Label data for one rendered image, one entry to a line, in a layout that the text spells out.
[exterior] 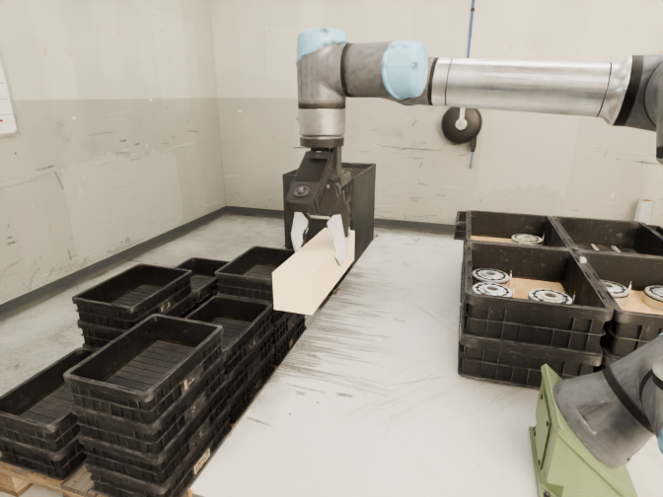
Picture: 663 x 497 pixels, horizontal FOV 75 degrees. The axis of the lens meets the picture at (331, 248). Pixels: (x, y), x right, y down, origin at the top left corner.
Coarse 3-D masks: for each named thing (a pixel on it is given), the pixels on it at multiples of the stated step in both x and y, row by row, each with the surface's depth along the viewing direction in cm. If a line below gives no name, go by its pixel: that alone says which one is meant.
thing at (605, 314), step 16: (576, 256) 121; (592, 288) 102; (480, 304) 98; (496, 304) 97; (512, 304) 96; (528, 304) 95; (544, 304) 94; (560, 304) 94; (608, 304) 94; (608, 320) 91
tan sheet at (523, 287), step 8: (512, 280) 130; (520, 280) 130; (528, 280) 130; (536, 280) 130; (512, 288) 125; (520, 288) 125; (528, 288) 125; (536, 288) 125; (544, 288) 125; (552, 288) 125; (560, 288) 125; (520, 296) 120
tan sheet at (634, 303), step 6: (630, 294) 121; (636, 294) 121; (642, 294) 121; (630, 300) 118; (636, 300) 118; (624, 306) 114; (630, 306) 114; (636, 306) 114; (642, 306) 114; (648, 306) 114; (642, 312) 111; (648, 312) 111; (654, 312) 111; (660, 312) 111
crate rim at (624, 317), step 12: (576, 252) 124; (588, 252) 124; (600, 252) 124; (588, 264) 115; (600, 288) 101; (612, 300) 95; (624, 312) 90; (636, 312) 90; (636, 324) 90; (648, 324) 89; (660, 324) 88
